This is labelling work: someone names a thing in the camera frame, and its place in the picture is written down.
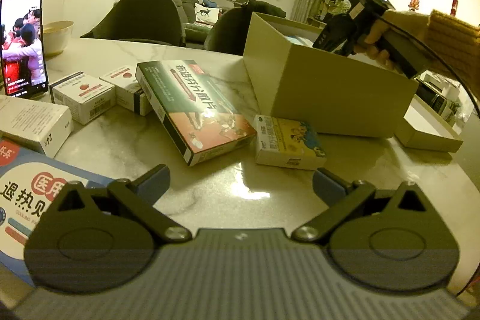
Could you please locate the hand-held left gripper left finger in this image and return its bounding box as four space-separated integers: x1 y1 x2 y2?
28 164 192 244

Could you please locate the animal print cushion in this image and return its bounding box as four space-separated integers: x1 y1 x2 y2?
194 3 220 24

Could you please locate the potted plant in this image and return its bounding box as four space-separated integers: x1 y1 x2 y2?
320 1 351 19

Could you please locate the long white medicine box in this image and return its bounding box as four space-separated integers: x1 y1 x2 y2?
0 95 74 159

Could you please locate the person's right hand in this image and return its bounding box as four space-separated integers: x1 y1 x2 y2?
354 10 432 71

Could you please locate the brown cardboard box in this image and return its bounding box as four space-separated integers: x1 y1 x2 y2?
243 12 420 139

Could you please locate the white bowl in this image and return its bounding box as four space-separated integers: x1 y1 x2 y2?
43 21 74 56

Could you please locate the brown cardboard box lid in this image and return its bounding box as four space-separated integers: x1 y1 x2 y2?
395 106 464 153

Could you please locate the marble desktop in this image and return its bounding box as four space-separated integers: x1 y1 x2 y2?
0 37 480 306

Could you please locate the small white blue medicine box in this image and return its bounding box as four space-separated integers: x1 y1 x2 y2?
131 88 153 116

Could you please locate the dark dining chair with jacket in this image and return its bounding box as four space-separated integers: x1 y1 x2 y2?
204 0 287 56

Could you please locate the green red medicine box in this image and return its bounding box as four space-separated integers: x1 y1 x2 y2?
135 59 257 167

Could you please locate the black cable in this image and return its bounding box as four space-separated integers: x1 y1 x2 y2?
382 16 480 118

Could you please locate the yellow blue cartoon medicine box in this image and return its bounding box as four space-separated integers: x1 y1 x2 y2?
254 114 327 171

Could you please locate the person's right forearm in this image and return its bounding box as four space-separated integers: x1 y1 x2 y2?
425 9 480 111

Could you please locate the blue round-print patch box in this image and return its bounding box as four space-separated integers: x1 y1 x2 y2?
0 134 113 287

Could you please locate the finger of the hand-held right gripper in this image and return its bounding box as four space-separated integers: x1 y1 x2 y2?
313 25 347 55

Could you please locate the white strawberry medicine box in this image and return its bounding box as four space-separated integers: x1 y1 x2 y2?
49 71 116 125

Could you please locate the smartphone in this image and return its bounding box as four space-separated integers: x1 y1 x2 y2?
0 0 49 97

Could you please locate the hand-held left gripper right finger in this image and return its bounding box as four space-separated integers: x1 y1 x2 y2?
290 167 451 244

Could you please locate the microwave oven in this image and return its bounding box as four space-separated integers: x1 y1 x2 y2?
416 78 456 116

